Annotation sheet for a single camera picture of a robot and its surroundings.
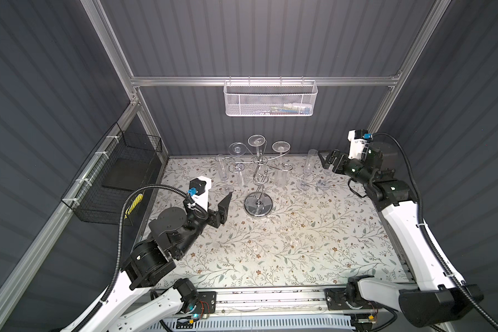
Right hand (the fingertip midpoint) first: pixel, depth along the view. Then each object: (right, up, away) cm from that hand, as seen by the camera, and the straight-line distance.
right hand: (330, 155), depth 70 cm
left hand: (-36, -11, -11) cm, 39 cm away
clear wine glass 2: (-32, +3, +8) cm, 34 cm away
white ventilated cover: (0, -58, +1) cm, 58 cm away
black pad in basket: (-73, -6, +6) cm, 73 cm away
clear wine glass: (-40, -5, +23) cm, 47 cm away
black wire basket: (-79, -15, -5) cm, 81 cm away
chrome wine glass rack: (-24, -21, +28) cm, 42 cm away
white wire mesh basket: (-17, +40, +54) cm, 69 cm away
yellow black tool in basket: (-68, -17, +1) cm, 70 cm away
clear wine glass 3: (-24, +7, +12) cm, 28 cm away
